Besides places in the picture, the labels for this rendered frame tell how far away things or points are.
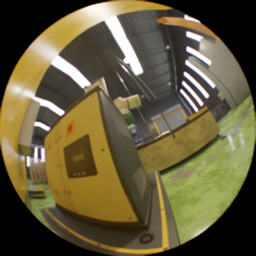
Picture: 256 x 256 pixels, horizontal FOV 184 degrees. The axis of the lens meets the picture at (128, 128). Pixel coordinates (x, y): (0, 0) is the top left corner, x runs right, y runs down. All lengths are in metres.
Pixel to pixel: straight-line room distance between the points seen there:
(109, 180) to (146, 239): 0.20
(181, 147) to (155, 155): 0.60
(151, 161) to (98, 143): 1.62
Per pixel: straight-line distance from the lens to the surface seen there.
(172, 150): 1.78
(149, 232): 0.28
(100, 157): 0.21
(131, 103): 0.96
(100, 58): 9.55
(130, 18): 9.90
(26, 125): 1.41
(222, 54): 5.35
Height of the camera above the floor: 0.54
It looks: 23 degrees up
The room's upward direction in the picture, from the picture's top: 21 degrees counter-clockwise
